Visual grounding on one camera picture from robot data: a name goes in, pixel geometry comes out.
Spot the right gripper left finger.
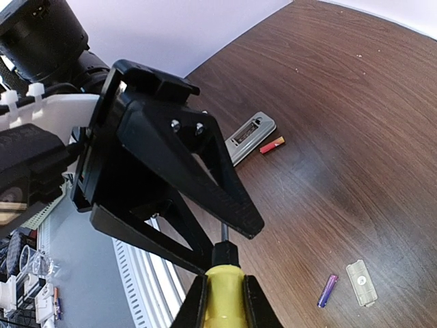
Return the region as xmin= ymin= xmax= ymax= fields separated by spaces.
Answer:
xmin=172 ymin=275 xmax=208 ymax=328

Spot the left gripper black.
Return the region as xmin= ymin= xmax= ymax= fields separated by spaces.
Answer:
xmin=71 ymin=59 xmax=264 ymax=275

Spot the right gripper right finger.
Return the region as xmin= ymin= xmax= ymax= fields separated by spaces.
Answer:
xmin=243 ymin=275 xmax=283 ymax=328

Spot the yellow handled screwdriver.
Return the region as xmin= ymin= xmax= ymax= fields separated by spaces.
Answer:
xmin=203 ymin=223 xmax=248 ymax=328

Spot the grey remote control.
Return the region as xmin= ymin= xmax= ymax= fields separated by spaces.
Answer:
xmin=225 ymin=111 xmax=277 ymax=166

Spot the purple battery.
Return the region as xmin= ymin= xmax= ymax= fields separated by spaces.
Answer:
xmin=317 ymin=274 xmax=339 ymax=308

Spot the grey battery cover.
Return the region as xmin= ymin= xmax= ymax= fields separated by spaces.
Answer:
xmin=346 ymin=260 xmax=378 ymax=307

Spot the red battery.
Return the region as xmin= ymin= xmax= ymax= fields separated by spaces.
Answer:
xmin=259 ymin=137 xmax=285 ymax=154

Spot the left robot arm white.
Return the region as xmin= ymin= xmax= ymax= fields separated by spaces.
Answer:
xmin=1 ymin=1 xmax=264 ymax=275

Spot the aluminium front rail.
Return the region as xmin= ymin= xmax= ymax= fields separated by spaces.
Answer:
xmin=38 ymin=202 xmax=185 ymax=327

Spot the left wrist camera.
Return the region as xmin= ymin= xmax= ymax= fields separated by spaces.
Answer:
xmin=0 ymin=123 xmax=72 ymax=228

